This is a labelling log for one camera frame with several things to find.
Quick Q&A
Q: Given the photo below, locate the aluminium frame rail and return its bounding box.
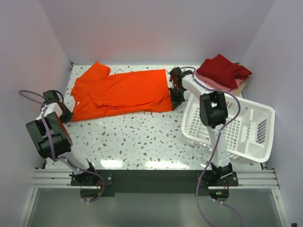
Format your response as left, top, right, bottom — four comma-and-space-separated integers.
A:
30, 169, 280, 189

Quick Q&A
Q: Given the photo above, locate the white plastic laundry basket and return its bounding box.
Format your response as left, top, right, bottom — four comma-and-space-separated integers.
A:
181, 95, 275, 163

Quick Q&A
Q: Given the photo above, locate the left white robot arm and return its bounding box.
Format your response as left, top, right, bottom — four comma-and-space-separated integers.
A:
26, 90, 100, 186

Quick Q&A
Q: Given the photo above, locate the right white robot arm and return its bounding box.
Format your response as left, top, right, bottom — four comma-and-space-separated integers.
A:
169, 67, 233, 186

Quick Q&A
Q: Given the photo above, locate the pink folded shirt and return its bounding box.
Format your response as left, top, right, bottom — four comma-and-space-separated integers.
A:
195, 73, 246, 92

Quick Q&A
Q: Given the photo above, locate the beige folded shirt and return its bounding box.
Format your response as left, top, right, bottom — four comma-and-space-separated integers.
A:
227, 81, 247, 97

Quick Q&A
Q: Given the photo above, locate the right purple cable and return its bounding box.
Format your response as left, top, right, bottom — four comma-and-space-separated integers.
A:
179, 66, 244, 227

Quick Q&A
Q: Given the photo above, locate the orange t shirt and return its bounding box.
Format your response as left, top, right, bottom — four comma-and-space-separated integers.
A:
71, 62, 173, 122

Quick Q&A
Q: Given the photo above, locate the dark red folded shirt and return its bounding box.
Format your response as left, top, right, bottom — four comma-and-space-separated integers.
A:
196, 54, 252, 89

